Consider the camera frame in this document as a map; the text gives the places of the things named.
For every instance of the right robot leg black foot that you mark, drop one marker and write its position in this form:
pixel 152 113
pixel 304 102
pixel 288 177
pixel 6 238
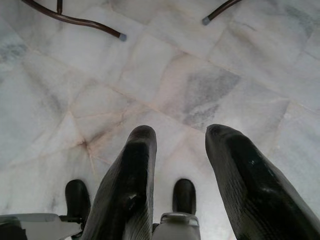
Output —
pixel 184 195

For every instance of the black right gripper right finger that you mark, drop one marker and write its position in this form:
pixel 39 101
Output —
pixel 255 195

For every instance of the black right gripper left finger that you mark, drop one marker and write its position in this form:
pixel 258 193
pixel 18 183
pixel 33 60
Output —
pixel 125 195

